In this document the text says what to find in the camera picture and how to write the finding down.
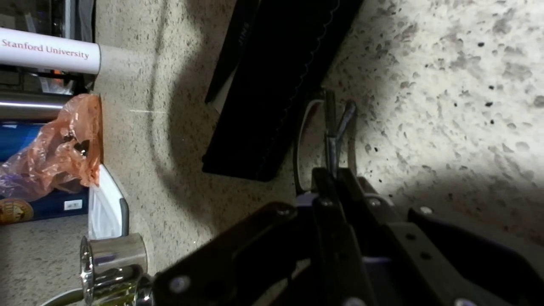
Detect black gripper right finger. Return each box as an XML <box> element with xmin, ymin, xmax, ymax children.
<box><xmin>338</xmin><ymin>168</ymin><xmax>544</xmax><ymax>306</ymax></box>

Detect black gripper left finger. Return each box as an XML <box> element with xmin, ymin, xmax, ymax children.
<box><xmin>151</xmin><ymin>167</ymin><xmax>365</xmax><ymax>306</ymax></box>

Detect black framed eyeglasses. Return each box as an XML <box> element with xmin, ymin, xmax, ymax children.
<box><xmin>292</xmin><ymin>90</ymin><xmax>360</xmax><ymax>194</ymax></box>

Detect navy blue eyeglasses case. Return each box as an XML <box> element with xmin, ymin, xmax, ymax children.
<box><xmin>201</xmin><ymin>0</ymin><xmax>364</xmax><ymax>184</ymax></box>

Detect white plastic tray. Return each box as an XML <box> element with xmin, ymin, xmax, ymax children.
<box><xmin>87</xmin><ymin>163</ymin><xmax>131</xmax><ymax>242</ymax></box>

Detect glass oil cruet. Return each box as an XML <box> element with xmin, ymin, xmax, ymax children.
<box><xmin>41</xmin><ymin>277</ymin><xmax>156</xmax><ymax>306</ymax></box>

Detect orange plastic bag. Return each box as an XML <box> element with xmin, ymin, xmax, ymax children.
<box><xmin>0</xmin><ymin>92</ymin><xmax>105</xmax><ymax>201</ymax></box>

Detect black toaster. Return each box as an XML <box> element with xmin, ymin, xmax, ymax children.
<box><xmin>0</xmin><ymin>0</ymin><xmax>97</xmax><ymax>124</ymax></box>

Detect white Stanford University tube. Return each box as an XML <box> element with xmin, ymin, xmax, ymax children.
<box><xmin>0</xmin><ymin>26</ymin><xmax>102</xmax><ymax>77</ymax></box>

